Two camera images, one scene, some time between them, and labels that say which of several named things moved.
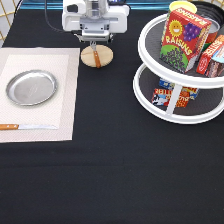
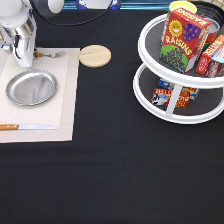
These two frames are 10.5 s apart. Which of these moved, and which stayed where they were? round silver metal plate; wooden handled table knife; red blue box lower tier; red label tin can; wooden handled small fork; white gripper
Moved: wooden handled small fork; white gripper
Stayed: round silver metal plate; red label tin can; wooden handled table knife; red blue box lower tier
